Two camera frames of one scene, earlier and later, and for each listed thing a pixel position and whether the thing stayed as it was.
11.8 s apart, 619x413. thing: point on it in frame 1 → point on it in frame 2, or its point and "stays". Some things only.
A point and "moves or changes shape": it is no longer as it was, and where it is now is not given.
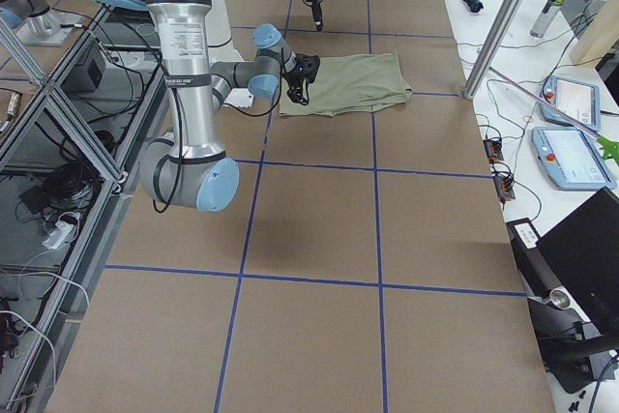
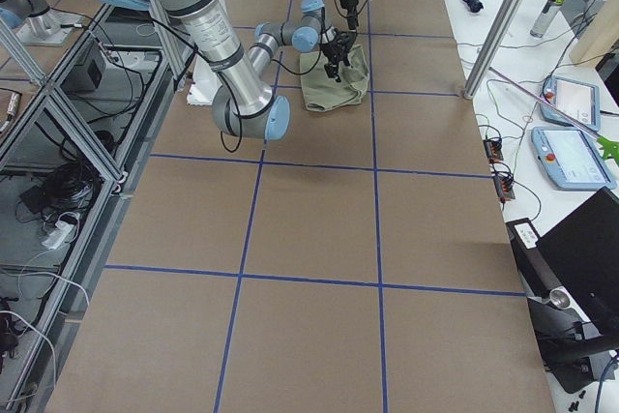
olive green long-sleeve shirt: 347,83 moves or changes shape
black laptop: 579,256 stays
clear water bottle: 546,16 stays
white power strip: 59,236 stays
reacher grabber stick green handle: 609,149 stays
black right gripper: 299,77 → 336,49
